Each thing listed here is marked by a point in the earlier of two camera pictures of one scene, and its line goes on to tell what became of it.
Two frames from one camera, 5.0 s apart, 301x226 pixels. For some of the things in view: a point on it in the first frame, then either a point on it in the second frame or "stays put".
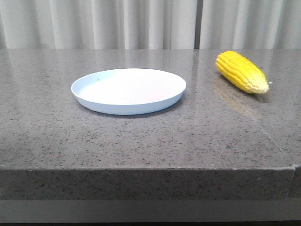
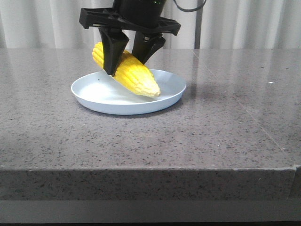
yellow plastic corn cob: [242, 72] to [131, 72]
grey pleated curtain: [150, 24] stays put
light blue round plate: [129, 91] stays put
